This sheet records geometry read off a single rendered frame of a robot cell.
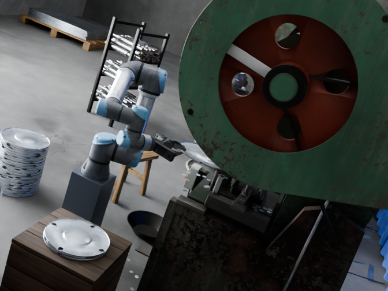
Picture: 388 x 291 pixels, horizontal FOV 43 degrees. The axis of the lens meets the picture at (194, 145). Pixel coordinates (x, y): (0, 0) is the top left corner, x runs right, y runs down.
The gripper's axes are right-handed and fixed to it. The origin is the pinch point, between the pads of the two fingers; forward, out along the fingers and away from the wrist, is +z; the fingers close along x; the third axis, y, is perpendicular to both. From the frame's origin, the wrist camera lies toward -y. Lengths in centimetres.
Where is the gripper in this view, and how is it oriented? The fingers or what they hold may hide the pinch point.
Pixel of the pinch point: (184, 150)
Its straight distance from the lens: 237.7
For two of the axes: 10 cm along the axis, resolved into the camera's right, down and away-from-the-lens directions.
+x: -3.9, 8.8, 2.7
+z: 7.5, 1.4, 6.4
